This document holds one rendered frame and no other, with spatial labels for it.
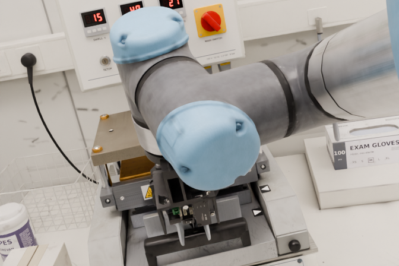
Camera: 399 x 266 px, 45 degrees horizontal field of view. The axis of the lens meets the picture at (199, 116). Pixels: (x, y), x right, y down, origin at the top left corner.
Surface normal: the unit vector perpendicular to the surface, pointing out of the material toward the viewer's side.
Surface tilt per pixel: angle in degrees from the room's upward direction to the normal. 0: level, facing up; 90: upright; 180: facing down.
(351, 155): 90
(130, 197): 90
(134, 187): 90
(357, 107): 130
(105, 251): 41
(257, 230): 0
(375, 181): 0
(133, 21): 20
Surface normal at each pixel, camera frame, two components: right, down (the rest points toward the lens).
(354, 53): -0.95, -0.15
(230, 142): 0.41, 0.57
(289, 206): -0.07, -0.48
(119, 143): -0.18, -0.92
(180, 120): -0.56, -0.43
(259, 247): 0.11, 0.33
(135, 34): -0.13, -0.76
